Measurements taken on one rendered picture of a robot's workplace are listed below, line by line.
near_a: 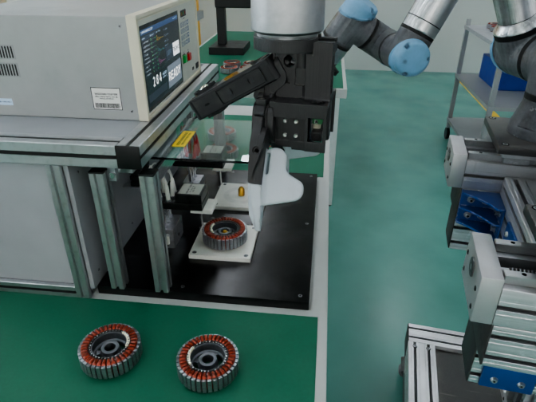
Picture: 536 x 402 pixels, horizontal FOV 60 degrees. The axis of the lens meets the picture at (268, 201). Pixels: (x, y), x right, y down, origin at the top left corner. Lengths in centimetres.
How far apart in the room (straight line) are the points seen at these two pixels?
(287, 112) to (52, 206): 65
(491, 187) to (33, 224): 105
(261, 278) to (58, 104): 57
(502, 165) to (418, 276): 129
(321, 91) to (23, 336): 80
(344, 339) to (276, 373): 116
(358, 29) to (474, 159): 42
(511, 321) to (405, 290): 152
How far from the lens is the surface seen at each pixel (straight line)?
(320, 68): 50
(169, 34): 115
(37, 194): 104
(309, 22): 48
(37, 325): 110
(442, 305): 232
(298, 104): 49
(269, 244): 119
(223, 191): 142
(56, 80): 107
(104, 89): 102
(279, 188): 51
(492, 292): 81
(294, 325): 99
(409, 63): 103
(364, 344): 204
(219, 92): 53
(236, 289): 105
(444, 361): 176
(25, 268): 117
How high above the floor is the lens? 143
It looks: 29 degrees down
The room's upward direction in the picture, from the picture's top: straight up
